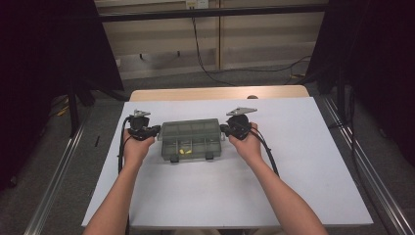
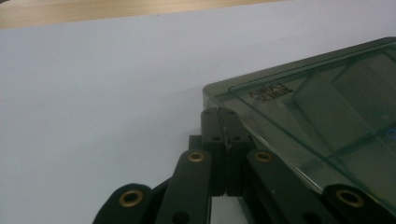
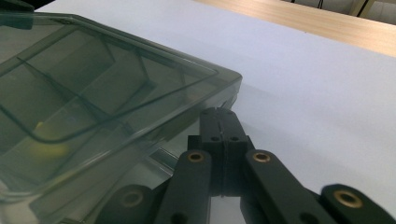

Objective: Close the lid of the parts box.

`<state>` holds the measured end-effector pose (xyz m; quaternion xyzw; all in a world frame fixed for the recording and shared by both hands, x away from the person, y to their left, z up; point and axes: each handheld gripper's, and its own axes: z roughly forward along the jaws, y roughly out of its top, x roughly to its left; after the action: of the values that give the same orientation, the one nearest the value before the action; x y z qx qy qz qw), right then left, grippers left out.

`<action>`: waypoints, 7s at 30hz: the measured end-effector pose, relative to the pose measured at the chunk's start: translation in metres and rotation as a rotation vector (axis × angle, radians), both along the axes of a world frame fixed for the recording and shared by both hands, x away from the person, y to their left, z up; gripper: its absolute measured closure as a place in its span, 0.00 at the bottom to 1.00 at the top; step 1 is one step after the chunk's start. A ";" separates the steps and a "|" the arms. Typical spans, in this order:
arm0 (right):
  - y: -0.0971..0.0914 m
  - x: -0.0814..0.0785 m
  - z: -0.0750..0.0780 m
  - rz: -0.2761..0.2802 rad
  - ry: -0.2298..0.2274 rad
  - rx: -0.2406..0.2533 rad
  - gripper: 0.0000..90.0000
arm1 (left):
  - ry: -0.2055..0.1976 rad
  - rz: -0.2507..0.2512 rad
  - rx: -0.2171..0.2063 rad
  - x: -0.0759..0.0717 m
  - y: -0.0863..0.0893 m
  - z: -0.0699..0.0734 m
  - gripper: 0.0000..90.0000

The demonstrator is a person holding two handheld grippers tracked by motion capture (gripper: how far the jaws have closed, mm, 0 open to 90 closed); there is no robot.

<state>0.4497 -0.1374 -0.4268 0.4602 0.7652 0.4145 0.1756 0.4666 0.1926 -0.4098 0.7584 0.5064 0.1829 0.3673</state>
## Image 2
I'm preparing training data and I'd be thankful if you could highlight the green translucent compartment box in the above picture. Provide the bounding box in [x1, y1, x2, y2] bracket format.
[202, 35, 396, 217]

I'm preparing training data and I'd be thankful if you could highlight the white table sheet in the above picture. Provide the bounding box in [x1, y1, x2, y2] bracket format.
[0, 0, 396, 224]

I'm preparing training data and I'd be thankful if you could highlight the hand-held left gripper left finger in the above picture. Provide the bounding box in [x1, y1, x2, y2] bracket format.
[188, 106, 228, 198]

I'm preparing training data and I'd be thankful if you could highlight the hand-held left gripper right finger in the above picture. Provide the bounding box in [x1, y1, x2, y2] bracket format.
[219, 107, 254, 198]

